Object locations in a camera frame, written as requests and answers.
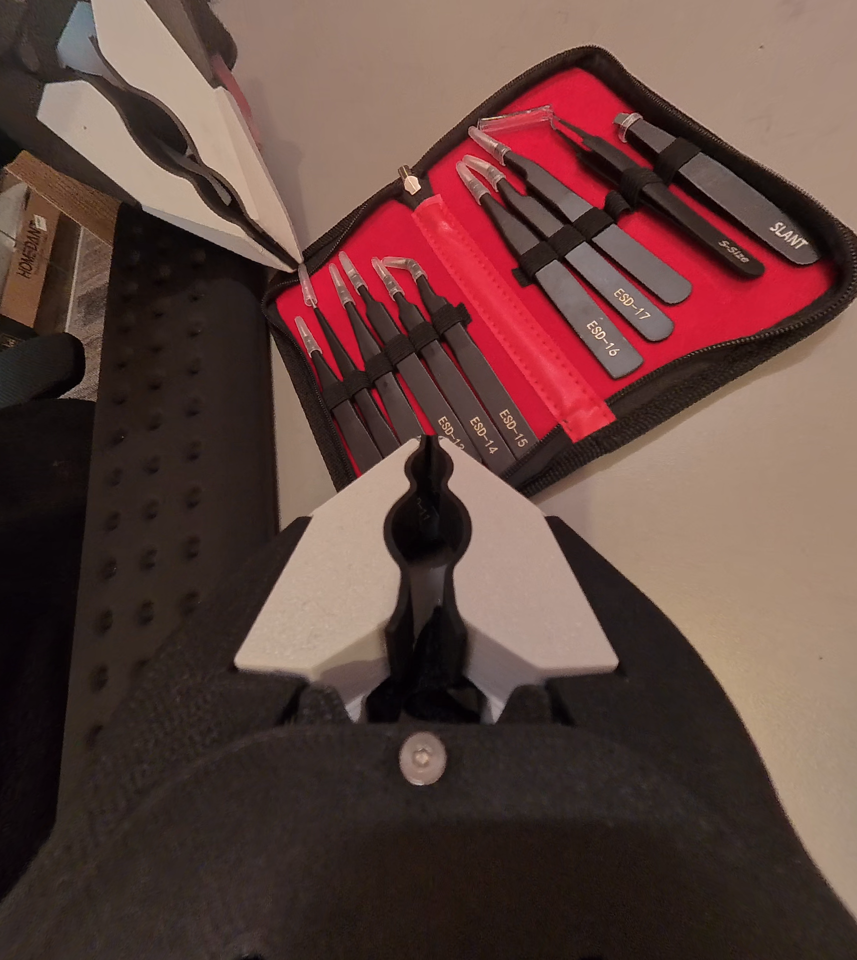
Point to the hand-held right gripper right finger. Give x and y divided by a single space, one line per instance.
533 600

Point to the brown cardboard box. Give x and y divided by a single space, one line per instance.
38 262

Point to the person's black jacket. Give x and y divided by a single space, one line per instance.
8 600

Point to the long clear plastic tube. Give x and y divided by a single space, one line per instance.
518 118

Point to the black zip case red lining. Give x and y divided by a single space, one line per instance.
773 300

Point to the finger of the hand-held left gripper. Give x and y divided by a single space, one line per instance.
196 97
106 142

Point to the black dimpled foam pad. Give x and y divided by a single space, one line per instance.
173 450

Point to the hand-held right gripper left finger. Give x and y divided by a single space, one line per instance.
316 600

